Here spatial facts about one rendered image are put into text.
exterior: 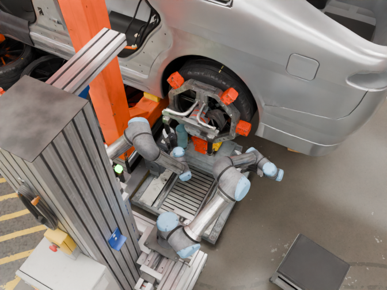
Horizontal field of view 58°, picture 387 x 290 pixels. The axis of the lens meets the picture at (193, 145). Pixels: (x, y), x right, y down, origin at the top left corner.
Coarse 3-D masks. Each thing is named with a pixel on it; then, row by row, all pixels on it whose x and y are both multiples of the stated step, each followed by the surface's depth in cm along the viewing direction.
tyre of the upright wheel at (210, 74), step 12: (192, 60) 251; (204, 60) 244; (216, 60) 242; (180, 72) 247; (192, 72) 239; (204, 72) 235; (216, 72) 235; (228, 72) 237; (216, 84) 236; (228, 84) 233; (240, 84) 239; (240, 96) 236; (252, 96) 246; (180, 108) 276; (240, 108) 242; (252, 108) 249
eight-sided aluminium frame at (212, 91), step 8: (192, 80) 239; (184, 88) 242; (192, 88) 238; (200, 88) 234; (208, 88) 236; (216, 88) 234; (176, 96) 260; (216, 96) 232; (176, 104) 267; (224, 104) 234; (232, 104) 239; (232, 112) 237; (232, 120) 242; (232, 128) 249; (200, 136) 276; (224, 136) 261; (232, 136) 256
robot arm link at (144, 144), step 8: (144, 136) 188; (152, 136) 192; (136, 144) 188; (144, 144) 187; (152, 144) 189; (144, 152) 189; (152, 152) 190; (160, 152) 194; (152, 160) 193; (160, 160) 197; (168, 160) 202; (176, 160) 210; (168, 168) 206; (176, 168) 209; (184, 168) 215; (184, 176) 215
